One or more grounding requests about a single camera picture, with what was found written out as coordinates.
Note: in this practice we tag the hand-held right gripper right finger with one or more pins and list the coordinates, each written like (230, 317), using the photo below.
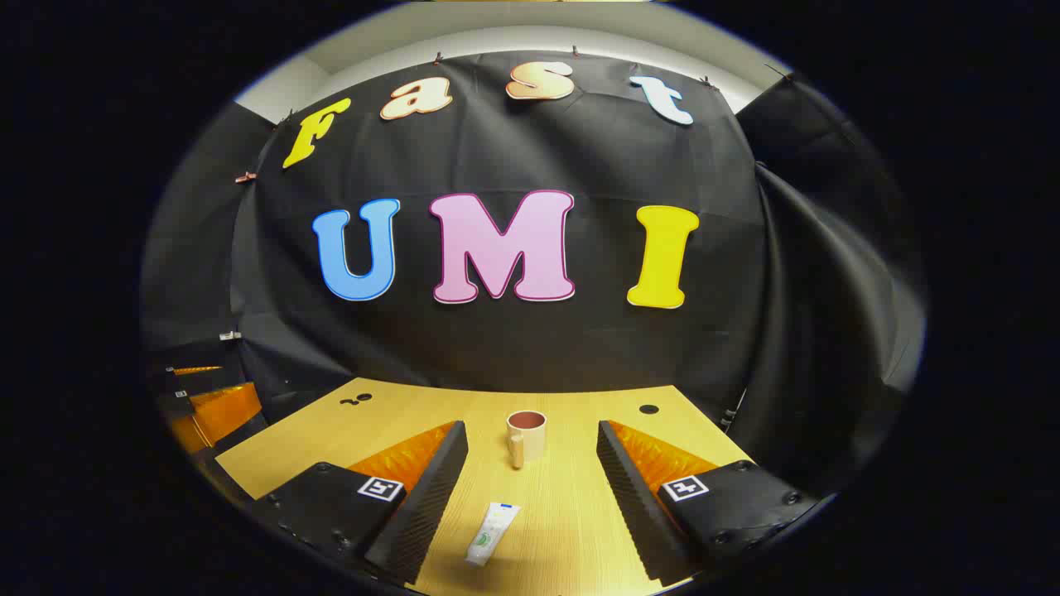
(633, 505)

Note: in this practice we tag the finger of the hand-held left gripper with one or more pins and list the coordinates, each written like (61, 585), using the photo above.
(228, 414)
(199, 379)

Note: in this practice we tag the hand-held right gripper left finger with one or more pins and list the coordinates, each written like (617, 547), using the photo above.
(431, 505)

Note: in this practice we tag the white toothpaste tube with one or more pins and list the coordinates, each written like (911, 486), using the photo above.
(493, 534)

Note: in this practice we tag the beige cup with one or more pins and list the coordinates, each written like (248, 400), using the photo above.
(530, 439)

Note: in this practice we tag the wooden desktop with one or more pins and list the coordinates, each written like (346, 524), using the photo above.
(563, 497)

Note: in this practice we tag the black backdrop cloth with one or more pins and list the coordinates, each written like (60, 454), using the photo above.
(538, 348)

